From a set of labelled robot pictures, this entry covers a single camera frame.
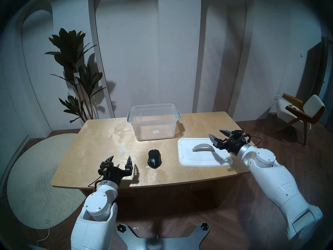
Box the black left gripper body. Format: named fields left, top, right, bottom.
left=98, top=162, right=133, bottom=186

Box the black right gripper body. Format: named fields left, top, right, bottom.
left=220, top=131, right=251, bottom=156

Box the black computer mouse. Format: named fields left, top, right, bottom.
left=147, top=149, right=162, bottom=169

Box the white lid with grey handle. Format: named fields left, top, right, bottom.
left=178, top=137, right=233, bottom=168

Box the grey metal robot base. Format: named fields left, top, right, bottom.
left=116, top=222, right=210, bottom=250

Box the clear plastic storage container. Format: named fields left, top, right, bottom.
left=127, top=104, right=181, bottom=141

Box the light wooden table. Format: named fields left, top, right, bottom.
left=51, top=111, right=258, bottom=208

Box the round beige rug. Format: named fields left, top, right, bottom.
left=7, top=134, right=86, bottom=229

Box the wooden armchair with white cushions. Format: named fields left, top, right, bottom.
left=272, top=93, right=326, bottom=145

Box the tall dark green plant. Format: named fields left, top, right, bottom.
left=44, top=28, right=107, bottom=123

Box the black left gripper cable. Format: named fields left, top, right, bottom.
left=88, top=175, right=104, bottom=187

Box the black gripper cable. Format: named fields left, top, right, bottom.
left=245, top=134, right=262, bottom=148
left=88, top=175, right=104, bottom=187

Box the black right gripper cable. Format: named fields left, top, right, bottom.
left=245, top=134, right=262, bottom=148

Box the white floor cable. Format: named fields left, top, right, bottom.
left=36, top=222, right=50, bottom=247

